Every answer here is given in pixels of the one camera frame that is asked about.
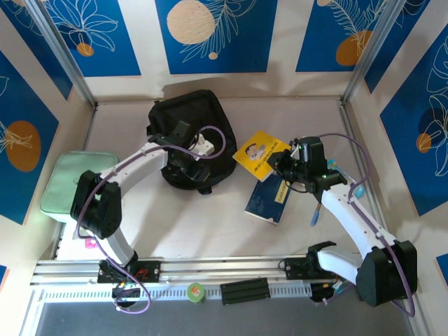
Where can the grey metal sheet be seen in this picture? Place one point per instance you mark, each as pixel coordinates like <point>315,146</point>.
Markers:
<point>217,320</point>

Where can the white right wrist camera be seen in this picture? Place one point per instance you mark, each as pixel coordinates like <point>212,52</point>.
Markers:
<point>295,147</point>

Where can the blue pen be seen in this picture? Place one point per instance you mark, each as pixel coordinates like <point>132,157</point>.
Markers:
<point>316,215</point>

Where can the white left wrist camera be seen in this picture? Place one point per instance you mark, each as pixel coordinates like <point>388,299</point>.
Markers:
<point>204,146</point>

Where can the light green zip pouch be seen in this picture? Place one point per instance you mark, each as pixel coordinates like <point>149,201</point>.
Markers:
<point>63,182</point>

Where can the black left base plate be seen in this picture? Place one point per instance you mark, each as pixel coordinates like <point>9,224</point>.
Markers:
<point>150,271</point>

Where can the green tape roll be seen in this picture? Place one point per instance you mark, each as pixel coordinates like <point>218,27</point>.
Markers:
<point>196,292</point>

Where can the aluminium frame post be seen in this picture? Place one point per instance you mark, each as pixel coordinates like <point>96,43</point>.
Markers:
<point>59,49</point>
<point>371,49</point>

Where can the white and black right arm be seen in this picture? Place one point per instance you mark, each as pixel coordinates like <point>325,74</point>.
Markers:
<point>346,213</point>

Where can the pink small item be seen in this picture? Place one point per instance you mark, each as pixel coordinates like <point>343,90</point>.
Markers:
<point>91,243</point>

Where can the yellow cartoon book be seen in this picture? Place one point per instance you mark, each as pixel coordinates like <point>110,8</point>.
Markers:
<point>257,154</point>

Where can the blue tissue pack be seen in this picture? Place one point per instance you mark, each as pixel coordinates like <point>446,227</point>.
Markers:
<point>358,192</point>

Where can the black ribbed block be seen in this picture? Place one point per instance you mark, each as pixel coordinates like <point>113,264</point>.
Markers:
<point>245,291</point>

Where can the black student backpack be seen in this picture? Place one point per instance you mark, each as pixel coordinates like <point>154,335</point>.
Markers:
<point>210,112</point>

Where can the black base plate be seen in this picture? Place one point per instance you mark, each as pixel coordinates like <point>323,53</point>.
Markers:
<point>150,271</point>
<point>297,269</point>

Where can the dark blue book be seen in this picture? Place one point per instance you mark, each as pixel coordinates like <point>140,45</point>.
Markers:
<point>266,201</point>

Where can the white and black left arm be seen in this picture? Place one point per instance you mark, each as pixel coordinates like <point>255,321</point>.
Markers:
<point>140,168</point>

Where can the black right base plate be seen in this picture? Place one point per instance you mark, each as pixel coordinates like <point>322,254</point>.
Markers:
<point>297,269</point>

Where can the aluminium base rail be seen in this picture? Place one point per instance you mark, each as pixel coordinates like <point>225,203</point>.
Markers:
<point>217,267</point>

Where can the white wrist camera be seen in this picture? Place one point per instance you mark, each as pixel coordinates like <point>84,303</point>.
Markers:
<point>295,147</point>
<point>204,146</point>

